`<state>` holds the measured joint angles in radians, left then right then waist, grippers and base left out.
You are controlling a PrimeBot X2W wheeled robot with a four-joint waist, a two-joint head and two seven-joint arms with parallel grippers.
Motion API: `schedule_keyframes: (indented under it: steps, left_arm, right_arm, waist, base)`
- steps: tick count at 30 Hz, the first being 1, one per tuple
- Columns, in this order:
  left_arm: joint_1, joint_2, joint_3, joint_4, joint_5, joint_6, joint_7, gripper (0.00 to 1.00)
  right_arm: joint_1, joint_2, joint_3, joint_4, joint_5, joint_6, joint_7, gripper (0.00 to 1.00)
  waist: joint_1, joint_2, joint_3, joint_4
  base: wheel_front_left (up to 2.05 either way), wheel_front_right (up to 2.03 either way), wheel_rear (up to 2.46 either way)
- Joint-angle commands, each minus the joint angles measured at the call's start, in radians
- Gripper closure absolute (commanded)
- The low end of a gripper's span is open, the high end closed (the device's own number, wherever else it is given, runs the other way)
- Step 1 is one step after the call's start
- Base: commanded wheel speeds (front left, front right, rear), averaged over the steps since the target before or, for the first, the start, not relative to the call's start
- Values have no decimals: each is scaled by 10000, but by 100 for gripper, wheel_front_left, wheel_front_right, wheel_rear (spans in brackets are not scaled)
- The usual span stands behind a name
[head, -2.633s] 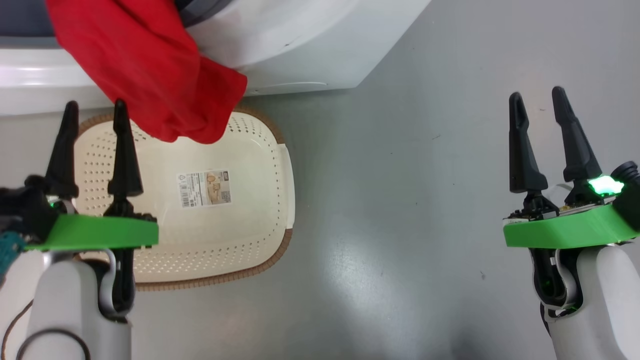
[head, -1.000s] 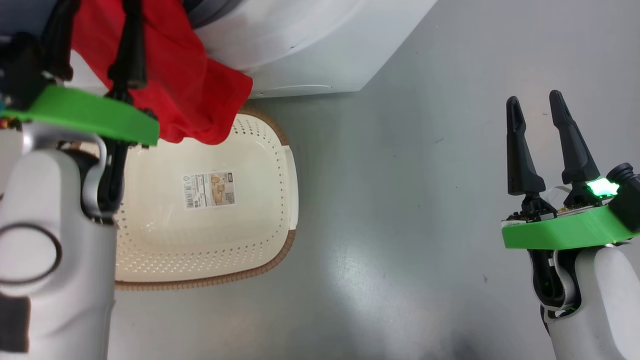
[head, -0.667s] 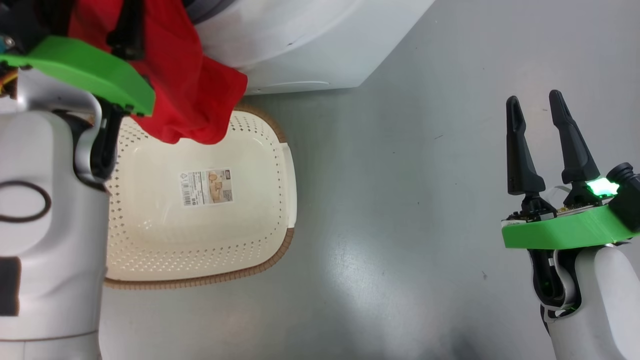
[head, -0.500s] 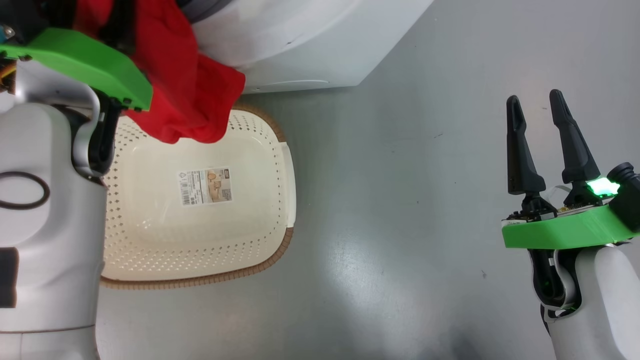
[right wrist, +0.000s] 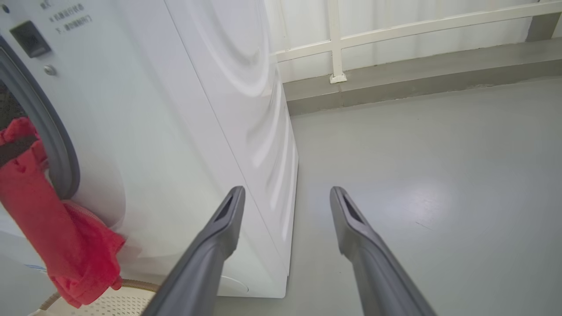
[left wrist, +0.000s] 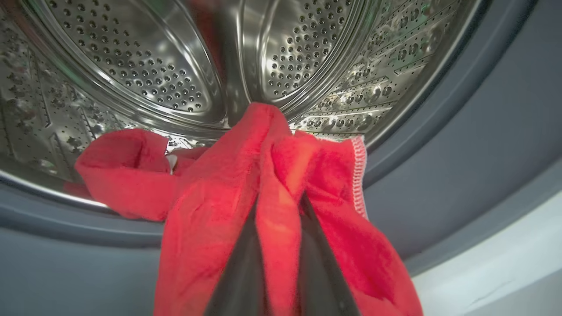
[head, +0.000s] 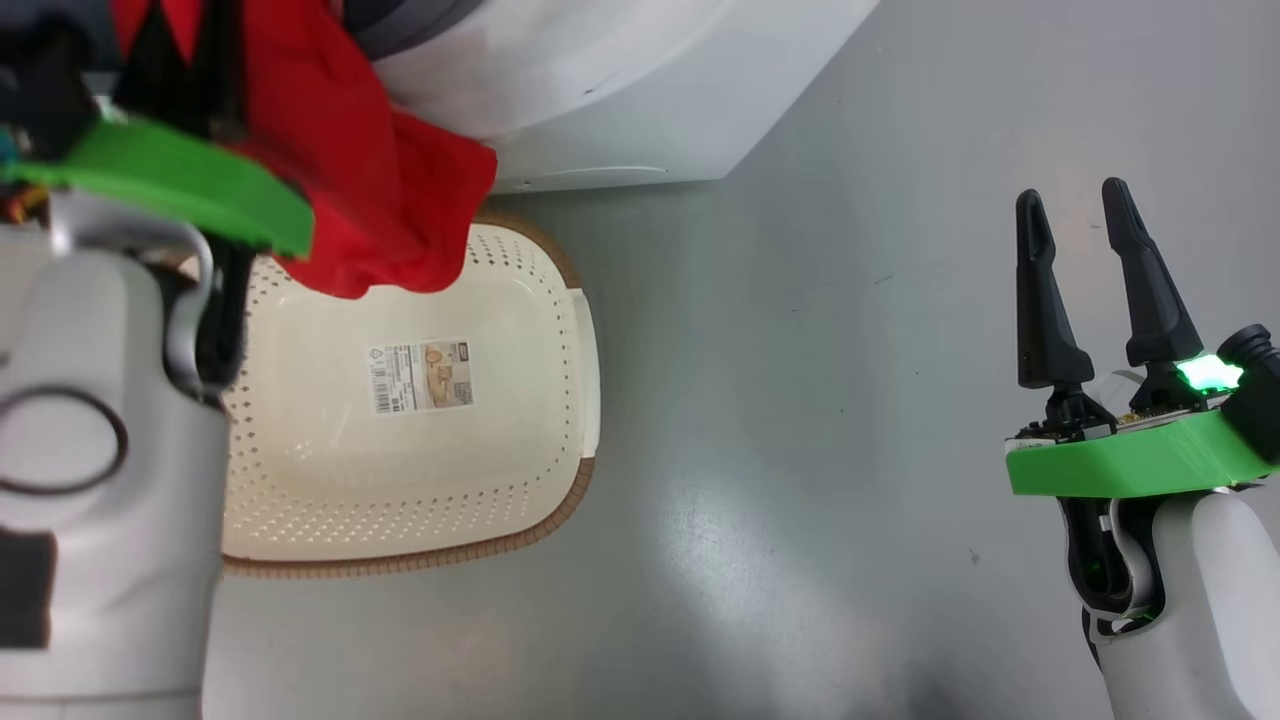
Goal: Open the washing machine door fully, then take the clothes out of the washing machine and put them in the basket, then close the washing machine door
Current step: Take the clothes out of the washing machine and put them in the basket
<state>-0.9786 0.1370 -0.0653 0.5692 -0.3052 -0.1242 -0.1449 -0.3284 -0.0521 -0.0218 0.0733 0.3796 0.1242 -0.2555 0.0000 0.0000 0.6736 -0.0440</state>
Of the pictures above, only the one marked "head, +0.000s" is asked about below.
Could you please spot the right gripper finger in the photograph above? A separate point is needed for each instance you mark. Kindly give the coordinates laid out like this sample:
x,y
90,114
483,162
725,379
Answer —
x,y
1045,320
1155,300

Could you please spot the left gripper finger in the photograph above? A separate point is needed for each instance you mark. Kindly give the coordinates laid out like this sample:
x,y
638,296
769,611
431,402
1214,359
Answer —
x,y
160,90
226,80

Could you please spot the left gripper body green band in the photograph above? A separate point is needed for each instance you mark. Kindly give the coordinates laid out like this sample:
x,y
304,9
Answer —
x,y
200,185

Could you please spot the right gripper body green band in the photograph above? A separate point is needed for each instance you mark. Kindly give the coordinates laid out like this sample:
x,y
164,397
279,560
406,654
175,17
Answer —
x,y
1130,465

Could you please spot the red clothing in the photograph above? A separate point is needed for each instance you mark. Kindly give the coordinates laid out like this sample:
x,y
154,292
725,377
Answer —
x,y
380,180

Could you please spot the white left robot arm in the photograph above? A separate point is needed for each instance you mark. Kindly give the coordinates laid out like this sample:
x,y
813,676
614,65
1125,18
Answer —
x,y
110,560

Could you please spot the grey rubber door gasket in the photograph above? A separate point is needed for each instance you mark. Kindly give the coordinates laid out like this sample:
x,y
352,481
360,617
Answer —
x,y
410,25

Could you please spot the cream perforated laundry basket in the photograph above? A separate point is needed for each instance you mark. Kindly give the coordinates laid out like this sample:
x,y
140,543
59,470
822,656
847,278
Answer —
x,y
400,470

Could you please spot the white front-load washing machine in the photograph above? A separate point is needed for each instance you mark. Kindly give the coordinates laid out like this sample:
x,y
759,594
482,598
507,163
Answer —
x,y
650,100

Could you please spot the paper product label sticker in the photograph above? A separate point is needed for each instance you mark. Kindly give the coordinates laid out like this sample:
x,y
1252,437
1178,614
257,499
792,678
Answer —
x,y
420,377

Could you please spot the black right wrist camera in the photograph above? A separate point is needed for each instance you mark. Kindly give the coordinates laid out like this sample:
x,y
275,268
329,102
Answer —
x,y
1258,390

